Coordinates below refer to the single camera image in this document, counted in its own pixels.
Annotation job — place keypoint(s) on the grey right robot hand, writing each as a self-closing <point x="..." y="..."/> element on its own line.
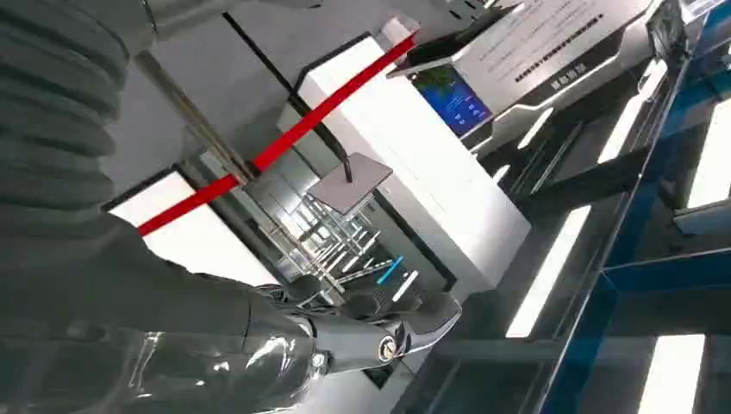
<point x="143" y="337"/>

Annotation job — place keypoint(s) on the white black-edged panel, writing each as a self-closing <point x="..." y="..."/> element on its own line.
<point x="200" y="240"/>

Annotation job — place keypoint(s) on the silver metal stanchion pole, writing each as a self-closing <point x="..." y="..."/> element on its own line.
<point x="194" y="117"/>

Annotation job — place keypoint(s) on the right arm ribbed grey sleeve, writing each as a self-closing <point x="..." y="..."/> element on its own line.
<point x="51" y="97"/>

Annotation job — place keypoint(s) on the red barrier belt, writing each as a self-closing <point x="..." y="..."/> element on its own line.
<point x="320" y="111"/>

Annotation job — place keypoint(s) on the black thin pole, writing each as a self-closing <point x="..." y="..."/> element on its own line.
<point x="285" y="85"/>

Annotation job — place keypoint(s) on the white rectangular cabinet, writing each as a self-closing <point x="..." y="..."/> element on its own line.
<point x="422" y="188"/>

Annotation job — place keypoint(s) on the grey kiosk with blue screen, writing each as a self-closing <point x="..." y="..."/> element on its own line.
<point x="542" y="51"/>

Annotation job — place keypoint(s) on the grey square base plate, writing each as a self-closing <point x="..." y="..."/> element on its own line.
<point x="349" y="185"/>

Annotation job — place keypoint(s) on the blue metal frame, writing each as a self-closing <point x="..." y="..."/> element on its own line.
<point x="645" y="188"/>

